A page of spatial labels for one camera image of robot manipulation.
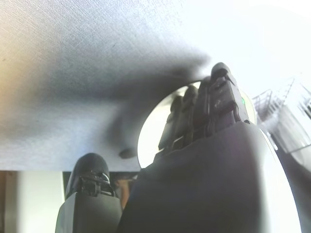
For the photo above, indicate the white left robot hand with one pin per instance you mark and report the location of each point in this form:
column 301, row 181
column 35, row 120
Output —
column 194, row 189

